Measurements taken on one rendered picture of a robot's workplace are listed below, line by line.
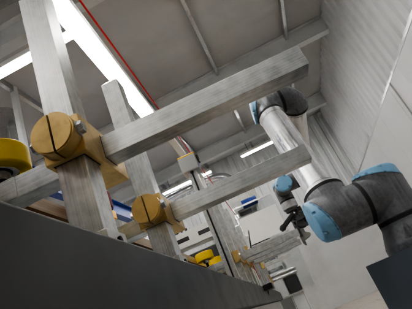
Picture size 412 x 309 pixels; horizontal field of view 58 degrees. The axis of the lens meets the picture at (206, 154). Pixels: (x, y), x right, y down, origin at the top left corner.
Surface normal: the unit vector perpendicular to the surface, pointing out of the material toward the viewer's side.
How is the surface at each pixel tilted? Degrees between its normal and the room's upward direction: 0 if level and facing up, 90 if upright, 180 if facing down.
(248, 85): 90
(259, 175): 90
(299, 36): 90
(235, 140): 90
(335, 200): 71
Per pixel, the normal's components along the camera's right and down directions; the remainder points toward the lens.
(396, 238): -0.88, -0.23
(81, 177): -0.22, -0.35
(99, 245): 0.91, -0.41
